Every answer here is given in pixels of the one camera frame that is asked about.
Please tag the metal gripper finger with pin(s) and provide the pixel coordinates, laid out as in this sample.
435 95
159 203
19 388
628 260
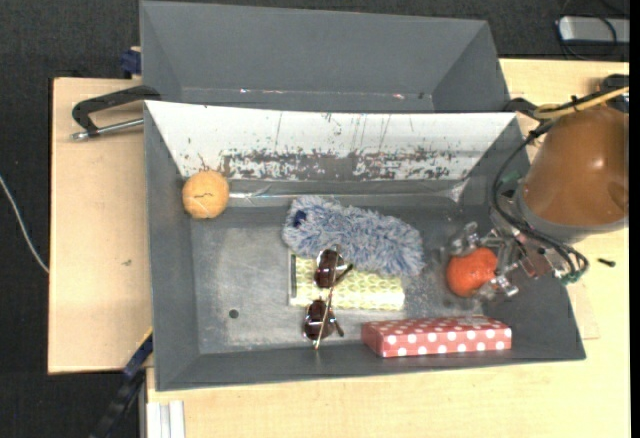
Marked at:
500 287
465 238

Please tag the orange fruit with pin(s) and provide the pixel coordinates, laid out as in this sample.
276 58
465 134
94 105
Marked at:
470 273

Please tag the red white-dotted box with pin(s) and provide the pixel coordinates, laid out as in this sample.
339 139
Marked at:
435 337

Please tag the blue fluffy cloth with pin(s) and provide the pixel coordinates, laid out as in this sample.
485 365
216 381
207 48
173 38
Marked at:
360 236

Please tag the yellow patterned sponge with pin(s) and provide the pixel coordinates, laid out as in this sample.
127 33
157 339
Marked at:
370 291

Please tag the dark sunglasses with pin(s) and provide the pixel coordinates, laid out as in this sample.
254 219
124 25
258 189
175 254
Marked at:
327 271

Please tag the tan ball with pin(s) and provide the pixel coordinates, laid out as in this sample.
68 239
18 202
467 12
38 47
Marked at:
205 195

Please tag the grey metal bin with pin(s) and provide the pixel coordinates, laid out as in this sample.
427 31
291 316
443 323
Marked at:
260 51

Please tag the pale wood board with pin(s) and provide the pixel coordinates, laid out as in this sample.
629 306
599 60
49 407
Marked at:
95 226

